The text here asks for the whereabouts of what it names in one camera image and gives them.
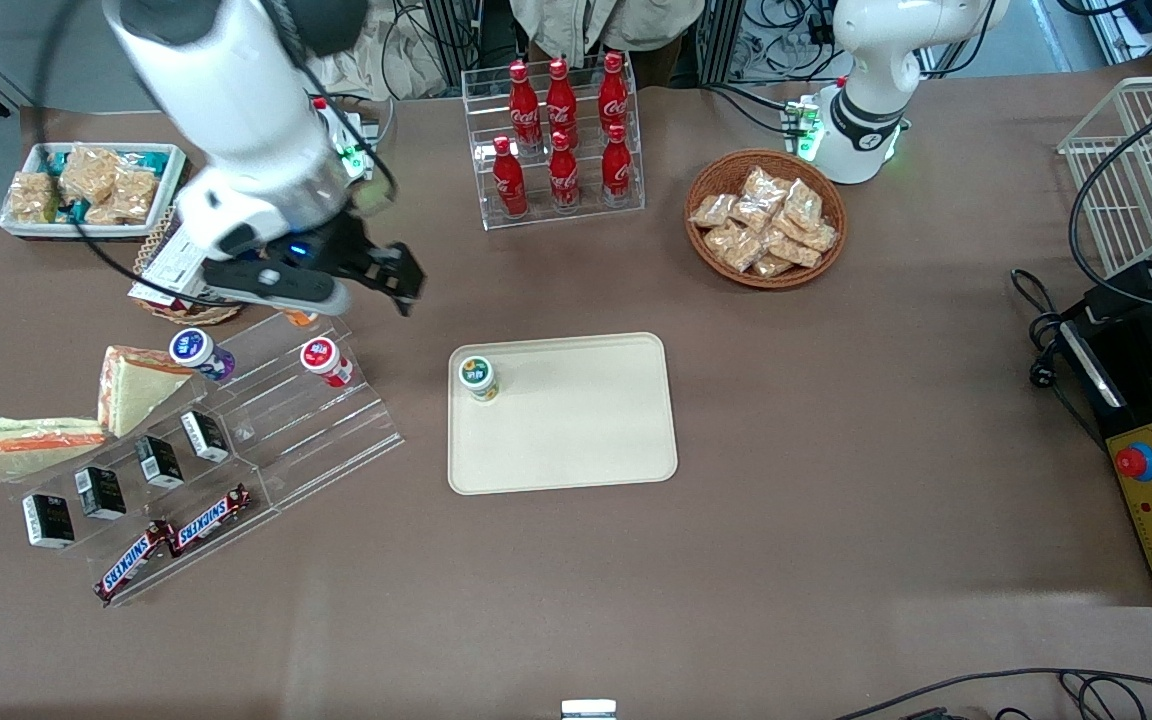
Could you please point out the white and red carton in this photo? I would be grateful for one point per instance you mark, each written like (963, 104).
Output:
(168, 270)

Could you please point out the purple gum bottle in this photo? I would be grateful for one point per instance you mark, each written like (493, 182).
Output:
(201, 353)

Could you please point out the red gum bottle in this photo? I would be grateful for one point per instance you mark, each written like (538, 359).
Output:
(326, 361)

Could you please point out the blue snack packet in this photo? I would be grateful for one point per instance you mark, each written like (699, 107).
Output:
(148, 158)
(54, 160)
(73, 211)

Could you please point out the clear acrylic bottle rack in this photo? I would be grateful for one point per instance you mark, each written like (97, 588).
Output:
(586, 215)

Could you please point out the round brown wicker basket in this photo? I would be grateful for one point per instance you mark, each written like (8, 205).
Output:
(711, 170)

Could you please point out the clear acrylic stepped stand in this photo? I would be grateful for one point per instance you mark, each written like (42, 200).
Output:
(336, 430)

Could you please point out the white rectangular bin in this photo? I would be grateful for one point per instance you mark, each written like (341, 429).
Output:
(171, 185)

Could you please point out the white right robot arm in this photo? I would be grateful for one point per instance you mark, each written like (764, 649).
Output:
(236, 110)

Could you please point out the orange gum bottle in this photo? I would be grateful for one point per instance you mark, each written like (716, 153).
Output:
(301, 319)

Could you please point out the black and yellow control box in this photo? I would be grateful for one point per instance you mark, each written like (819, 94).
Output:
(1151, 400)

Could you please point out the flat wrapped sandwich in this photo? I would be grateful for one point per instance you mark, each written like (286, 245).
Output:
(31, 447)

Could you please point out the oval light wicker basket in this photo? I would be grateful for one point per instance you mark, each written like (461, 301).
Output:
(186, 313)

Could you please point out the green gum bottle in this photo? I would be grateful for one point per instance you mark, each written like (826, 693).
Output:
(479, 378)

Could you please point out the beige plastic tray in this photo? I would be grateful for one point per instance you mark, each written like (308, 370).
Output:
(576, 425)

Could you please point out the triangular wrapped sandwich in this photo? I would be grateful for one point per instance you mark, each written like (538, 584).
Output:
(136, 388)

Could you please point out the small black box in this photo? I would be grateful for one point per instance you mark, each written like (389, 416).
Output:
(48, 520)
(158, 461)
(100, 492)
(204, 436)

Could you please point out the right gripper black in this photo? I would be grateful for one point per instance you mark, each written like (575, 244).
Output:
(348, 246)

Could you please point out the beige rice cracker packet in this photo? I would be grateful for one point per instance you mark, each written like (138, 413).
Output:
(89, 170)
(133, 192)
(33, 195)

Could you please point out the small white object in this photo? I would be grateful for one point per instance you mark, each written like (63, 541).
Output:
(588, 709)

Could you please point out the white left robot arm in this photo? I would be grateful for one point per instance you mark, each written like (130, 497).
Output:
(876, 60)

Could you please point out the red Coca-Cola bottle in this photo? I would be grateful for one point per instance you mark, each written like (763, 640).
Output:
(524, 110)
(561, 100)
(509, 180)
(613, 95)
(617, 168)
(563, 175)

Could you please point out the Snickers bar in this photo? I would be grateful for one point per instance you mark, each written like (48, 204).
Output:
(209, 520)
(133, 562)

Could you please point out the beige cloth bag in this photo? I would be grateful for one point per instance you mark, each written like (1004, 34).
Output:
(381, 60)

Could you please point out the aluminium frame post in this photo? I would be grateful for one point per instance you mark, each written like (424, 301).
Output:
(719, 40)

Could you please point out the clear packet of biscuits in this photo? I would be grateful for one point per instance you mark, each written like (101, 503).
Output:
(764, 185)
(802, 203)
(723, 238)
(821, 237)
(744, 252)
(753, 214)
(772, 266)
(714, 210)
(794, 250)

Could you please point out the red emergency stop button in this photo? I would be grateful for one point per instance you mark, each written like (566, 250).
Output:
(1136, 462)

